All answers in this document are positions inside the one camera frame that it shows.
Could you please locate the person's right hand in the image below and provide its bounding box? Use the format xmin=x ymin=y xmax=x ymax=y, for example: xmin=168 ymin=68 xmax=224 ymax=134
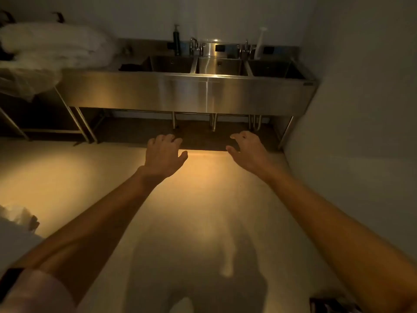
xmin=225 ymin=130 xmax=278 ymax=180

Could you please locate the person's left hand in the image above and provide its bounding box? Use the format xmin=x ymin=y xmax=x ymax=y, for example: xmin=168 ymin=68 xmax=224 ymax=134
xmin=138 ymin=133 xmax=189 ymax=186

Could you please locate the stainless steel sink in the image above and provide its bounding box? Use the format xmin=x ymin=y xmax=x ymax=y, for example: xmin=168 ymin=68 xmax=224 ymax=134
xmin=60 ymin=37 xmax=318 ymax=150

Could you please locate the person's left forearm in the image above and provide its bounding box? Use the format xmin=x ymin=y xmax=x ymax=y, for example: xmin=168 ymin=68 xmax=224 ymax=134
xmin=13 ymin=167 xmax=162 ymax=303

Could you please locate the person's right forearm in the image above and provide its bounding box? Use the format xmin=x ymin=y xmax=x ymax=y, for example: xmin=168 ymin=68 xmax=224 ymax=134
xmin=262 ymin=164 xmax=417 ymax=313

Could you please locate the dark pump bottle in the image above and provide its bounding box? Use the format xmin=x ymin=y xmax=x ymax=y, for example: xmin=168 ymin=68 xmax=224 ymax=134
xmin=172 ymin=24 xmax=182 ymax=57

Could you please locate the stack of folded white cloths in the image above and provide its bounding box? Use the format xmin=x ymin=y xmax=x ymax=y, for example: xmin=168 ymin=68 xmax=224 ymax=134
xmin=0 ymin=22 xmax=115 ymax=70

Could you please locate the metal frame table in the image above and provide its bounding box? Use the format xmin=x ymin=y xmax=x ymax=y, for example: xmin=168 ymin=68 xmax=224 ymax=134
xmin=0 ymin=84 xmax=98 ymax=144

